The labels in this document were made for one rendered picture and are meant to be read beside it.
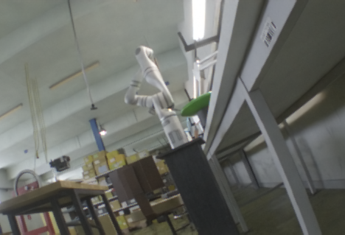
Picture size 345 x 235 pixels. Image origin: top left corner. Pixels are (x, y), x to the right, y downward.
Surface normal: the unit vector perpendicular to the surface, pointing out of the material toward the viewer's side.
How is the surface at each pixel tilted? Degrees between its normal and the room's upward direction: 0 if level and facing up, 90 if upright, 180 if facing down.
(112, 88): 90
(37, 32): 90
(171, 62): 90
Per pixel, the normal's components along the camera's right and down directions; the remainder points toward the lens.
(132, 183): -0.22, -0.11
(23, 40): -0.04, -0.25
